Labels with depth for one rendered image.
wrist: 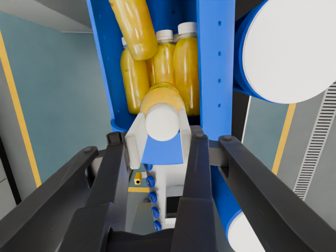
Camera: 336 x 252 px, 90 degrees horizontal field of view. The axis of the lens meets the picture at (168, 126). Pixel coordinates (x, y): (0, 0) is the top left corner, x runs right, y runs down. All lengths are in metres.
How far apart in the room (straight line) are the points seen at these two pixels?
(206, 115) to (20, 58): 1.80
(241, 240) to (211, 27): 0.72
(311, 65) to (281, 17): 0.15
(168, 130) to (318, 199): 2.48
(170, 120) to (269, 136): 1.72
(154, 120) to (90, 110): 1.53
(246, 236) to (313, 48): 0.64
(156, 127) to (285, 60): 0.43
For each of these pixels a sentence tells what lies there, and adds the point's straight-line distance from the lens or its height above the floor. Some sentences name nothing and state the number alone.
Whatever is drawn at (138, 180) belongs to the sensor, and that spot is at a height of 0.94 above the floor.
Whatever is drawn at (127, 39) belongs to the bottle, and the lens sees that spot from 0.40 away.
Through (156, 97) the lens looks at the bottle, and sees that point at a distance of 0.21.
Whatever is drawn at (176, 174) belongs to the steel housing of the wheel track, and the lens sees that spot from 0.70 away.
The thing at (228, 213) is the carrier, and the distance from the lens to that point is 0.76.
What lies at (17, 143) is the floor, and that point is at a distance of 2.24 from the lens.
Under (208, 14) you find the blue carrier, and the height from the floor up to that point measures 1.22.
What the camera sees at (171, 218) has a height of 1.08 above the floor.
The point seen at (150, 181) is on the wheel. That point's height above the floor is 0.98.
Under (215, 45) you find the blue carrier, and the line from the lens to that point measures 0.30.
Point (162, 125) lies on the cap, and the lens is 0.18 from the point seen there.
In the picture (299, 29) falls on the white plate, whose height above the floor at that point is 1.04.
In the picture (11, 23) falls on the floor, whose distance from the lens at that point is 1.97.
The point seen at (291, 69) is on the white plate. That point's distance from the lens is 0.55.
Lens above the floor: 1.50
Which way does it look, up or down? 71 degrees down
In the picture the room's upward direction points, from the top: 178 degrees counter-clockwise
